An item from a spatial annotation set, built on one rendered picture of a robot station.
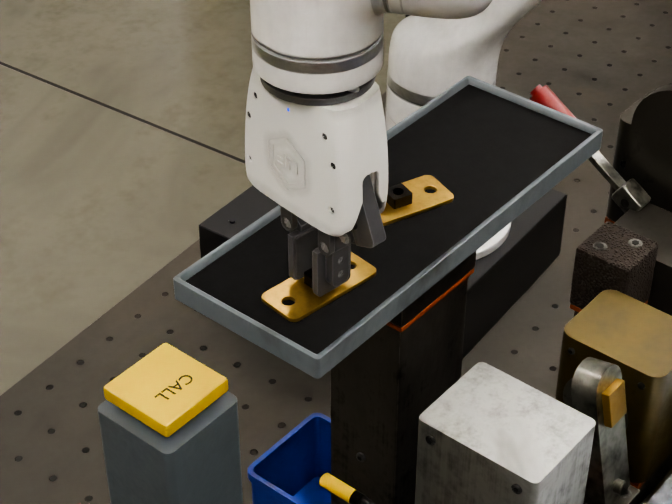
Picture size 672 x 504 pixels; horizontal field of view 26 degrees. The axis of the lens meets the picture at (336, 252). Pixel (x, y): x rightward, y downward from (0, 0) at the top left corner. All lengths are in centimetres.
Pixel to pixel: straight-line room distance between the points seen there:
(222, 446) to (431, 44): 67
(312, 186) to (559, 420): 24
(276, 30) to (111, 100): 261
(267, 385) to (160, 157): 168
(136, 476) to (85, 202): 218
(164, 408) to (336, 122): 22
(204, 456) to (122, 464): 6
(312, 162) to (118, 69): 269
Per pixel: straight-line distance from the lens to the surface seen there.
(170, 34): 375
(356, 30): 89
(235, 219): 171
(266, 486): 142
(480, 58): 156
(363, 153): 93
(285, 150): 96
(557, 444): 101
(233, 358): 168
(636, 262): 120
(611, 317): 117
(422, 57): 156
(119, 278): 294
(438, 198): 114
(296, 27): 89
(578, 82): 220
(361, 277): 105
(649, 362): 113
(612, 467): 113
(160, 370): 99
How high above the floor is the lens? 182
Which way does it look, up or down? 38 degrees down
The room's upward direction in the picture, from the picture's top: straight up
